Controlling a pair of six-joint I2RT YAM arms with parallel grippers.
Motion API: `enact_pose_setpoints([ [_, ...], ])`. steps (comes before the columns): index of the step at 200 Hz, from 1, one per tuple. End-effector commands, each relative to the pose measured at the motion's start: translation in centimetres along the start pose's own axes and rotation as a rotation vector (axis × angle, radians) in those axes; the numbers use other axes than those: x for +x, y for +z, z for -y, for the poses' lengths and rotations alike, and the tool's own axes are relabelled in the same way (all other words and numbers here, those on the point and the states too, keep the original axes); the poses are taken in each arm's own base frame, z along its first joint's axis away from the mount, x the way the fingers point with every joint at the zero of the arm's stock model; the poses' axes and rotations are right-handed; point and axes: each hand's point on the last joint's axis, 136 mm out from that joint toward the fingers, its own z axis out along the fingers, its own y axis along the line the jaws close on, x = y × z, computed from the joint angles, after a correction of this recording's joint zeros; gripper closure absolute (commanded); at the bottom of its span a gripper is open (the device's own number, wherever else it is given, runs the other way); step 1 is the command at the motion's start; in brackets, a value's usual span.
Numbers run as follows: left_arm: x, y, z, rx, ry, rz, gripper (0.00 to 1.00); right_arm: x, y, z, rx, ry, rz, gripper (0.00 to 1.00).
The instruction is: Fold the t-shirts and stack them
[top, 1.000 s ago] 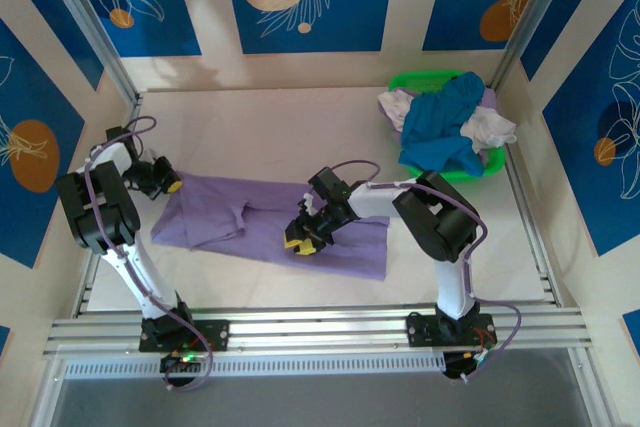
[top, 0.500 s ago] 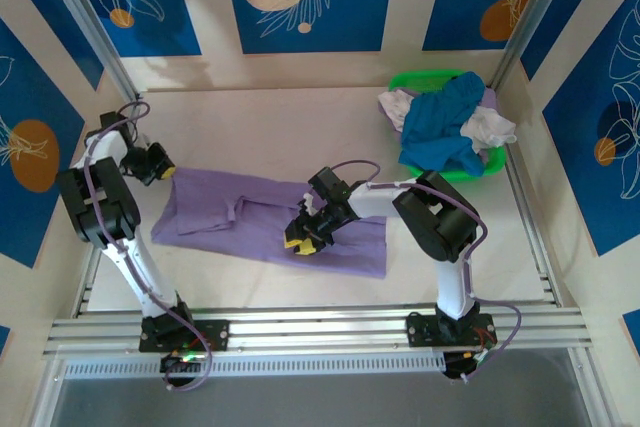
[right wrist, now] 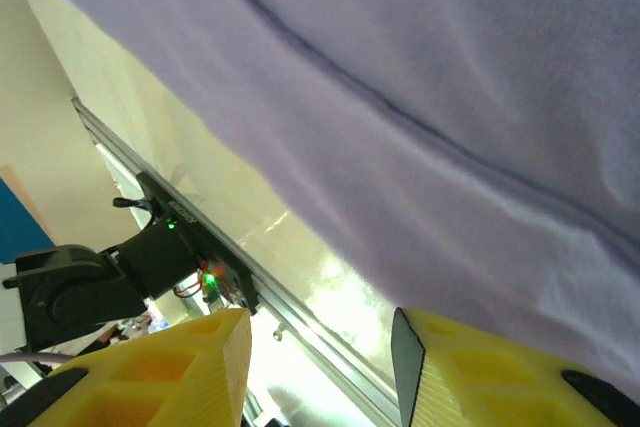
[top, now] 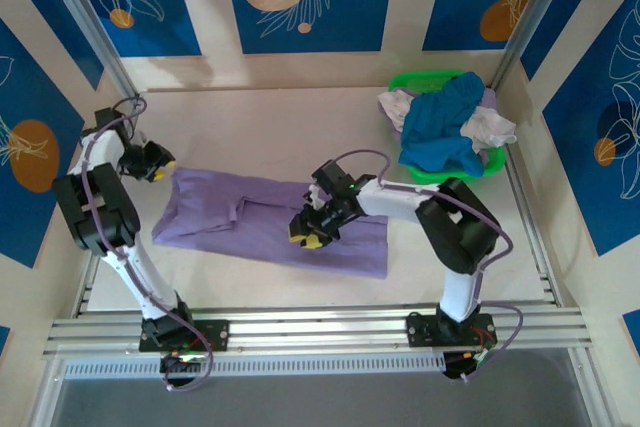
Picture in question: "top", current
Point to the purple printed t-shirt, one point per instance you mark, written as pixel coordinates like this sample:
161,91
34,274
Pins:
225,227

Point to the green plastic basket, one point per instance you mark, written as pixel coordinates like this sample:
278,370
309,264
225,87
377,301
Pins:
435,176

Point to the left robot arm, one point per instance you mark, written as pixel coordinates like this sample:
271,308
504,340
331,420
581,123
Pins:
145,277

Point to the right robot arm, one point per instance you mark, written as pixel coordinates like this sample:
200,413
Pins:
395,197

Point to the blue t-shirt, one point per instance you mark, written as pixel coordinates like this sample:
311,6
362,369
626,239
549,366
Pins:
435,122

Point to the white t-shirt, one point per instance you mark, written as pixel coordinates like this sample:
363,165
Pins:
487,124

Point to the black connector box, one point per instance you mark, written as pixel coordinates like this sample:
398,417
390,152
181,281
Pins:
172,363
455,367

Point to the pale lilac t-shirt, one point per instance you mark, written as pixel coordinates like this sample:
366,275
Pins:
490,98

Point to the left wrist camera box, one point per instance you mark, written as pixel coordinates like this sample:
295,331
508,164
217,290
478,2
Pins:
140,138

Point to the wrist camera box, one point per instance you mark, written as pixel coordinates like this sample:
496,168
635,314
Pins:
140,138
314,197

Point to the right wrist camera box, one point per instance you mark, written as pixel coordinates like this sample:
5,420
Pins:
314,197

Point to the aluminium mounting rail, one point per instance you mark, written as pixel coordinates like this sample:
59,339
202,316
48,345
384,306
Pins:
320,332

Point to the aluminium side rail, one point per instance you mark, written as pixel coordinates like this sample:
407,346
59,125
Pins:
532,227
89,282

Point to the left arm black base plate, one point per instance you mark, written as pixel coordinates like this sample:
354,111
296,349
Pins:
220,334

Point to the aluminium frame post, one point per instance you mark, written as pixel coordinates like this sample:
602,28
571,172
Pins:
530,12
95,32

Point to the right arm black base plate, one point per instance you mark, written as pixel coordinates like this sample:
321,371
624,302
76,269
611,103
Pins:
417,329

